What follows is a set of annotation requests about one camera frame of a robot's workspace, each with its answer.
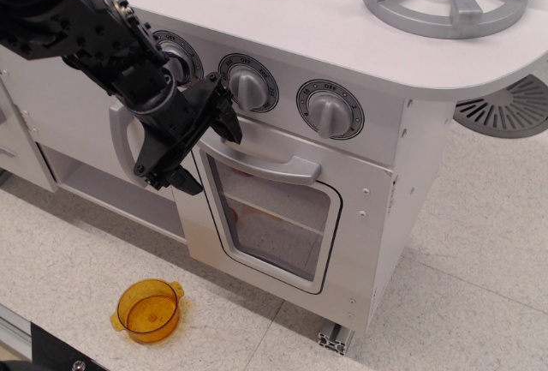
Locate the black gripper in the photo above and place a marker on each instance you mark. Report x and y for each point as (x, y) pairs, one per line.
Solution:
(174, 121)

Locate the grey oven door handle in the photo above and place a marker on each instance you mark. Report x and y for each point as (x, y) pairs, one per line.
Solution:
(295, 171)

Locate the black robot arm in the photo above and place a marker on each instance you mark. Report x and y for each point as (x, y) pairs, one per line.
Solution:
(158, 84)

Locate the aluminium extrusion foot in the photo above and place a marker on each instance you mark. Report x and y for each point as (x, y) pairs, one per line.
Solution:
(335, 337)

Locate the white cabinet door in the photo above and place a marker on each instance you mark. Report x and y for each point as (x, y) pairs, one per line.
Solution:
(55, 130)

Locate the grey right stove knob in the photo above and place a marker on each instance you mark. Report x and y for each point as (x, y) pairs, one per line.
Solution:
(330, 109)

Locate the grey middle stove knob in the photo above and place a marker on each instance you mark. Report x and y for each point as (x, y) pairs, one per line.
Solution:
(252, 84)

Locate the white oven door with window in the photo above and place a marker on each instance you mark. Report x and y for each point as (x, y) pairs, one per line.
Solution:
(320, 247)

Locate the grey stove knob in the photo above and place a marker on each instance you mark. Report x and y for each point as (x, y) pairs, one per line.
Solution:
(330, 109)
(183, 61)
(252, 84)

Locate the aluminium frame rail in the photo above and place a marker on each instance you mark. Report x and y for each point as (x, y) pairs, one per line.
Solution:
(16, 335)

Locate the grey left stove knob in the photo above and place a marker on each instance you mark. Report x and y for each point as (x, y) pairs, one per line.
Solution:
(183, 61)

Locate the orange transparent toy pot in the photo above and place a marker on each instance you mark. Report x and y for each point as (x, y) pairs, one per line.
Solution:
(149, 310)

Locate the white toy kitchen stove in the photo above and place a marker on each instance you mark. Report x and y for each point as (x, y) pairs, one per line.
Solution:
(343, 41)

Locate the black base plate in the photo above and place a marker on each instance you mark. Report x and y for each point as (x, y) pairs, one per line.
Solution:
(51, 353)

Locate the grey cabinet door handle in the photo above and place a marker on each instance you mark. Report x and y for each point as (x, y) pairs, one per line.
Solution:
(120, 119)

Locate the grey slotted round disc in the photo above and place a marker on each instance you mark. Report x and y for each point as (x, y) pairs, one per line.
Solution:
(517, 111)

